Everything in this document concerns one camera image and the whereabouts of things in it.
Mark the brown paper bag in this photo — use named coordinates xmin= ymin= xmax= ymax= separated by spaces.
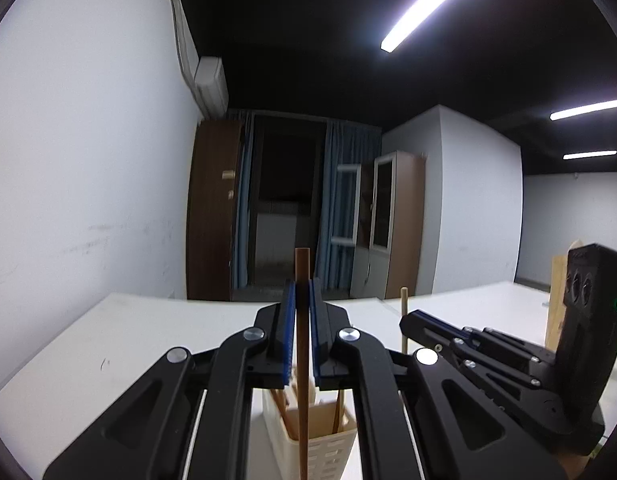
xmin=548 ymin=254 xmax=572 ymax=352

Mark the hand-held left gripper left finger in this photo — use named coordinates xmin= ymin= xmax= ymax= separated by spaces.
xmin=42 ymin=279 xmax=296 ymax=480

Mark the blue curtain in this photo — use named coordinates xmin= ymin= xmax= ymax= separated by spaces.
xmin=231 ymin=112 xmax=254 ymax=291
xmin=315 ymin=119 xmax=383 ymax=294

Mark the white window sash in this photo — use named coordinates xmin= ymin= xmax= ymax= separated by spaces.
xmin=333 ymin=163 xmax=363 ymax=249

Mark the dark brown wooden door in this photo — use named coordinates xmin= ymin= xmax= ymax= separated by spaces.
xmin=186 ymin=118 xmax=244 ymax=302

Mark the white wall pipe cover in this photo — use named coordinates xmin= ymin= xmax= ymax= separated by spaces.
xmin=157 ymin=0 xmax=200 ymax=107

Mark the cream plastic utensil holder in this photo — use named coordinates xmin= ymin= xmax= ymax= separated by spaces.
xmin=262 ymin=380 xmax=360 ymax=480

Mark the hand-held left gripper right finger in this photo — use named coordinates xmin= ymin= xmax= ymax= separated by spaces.
xmin=308 ymin=277 xmax=572 ymax=480

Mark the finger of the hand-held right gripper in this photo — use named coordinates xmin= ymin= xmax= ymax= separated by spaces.
xmin=415 ymin=309 xmax=557 ymax=386
xmin=399 ymin=311 xmax=540 ymax=402

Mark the wooden glass-door cabinet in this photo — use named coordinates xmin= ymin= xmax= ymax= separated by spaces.
xmin=369 ymin=151 xmax=428 ymax=301

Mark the long bright ceiling strip light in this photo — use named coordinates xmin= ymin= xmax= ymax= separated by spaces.
xmin=379 ymin=0 xmax=490 ymax=54

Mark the white air conditioner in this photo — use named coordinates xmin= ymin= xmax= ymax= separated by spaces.
xmin=194 ymin=56 xmax=228 ymax=114

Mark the light wooden chopstick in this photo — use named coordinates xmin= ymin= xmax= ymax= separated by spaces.
xmin=399 ymin=287 xmax=410 ymax=357

